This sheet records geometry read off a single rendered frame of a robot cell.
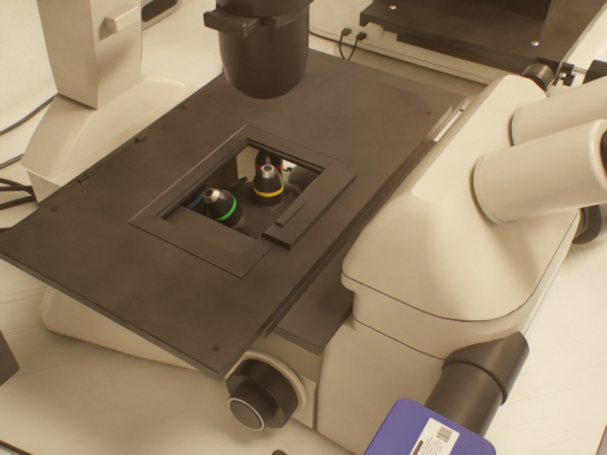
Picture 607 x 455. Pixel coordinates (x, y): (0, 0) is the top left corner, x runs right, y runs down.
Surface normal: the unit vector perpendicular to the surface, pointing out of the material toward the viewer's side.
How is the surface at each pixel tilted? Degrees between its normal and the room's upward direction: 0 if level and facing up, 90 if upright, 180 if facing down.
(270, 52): 90
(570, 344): 0
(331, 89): 0
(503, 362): 34
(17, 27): 90
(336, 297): 0
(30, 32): 90
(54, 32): 90
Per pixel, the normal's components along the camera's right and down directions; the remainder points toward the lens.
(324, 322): 0.00, -0.72
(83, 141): 0.84, 0.38
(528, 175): -0.75, 0.07
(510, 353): 0.46, -0.39
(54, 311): -0.40, -0.04
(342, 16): -0.55, 0.58
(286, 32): 0.51, 0.59
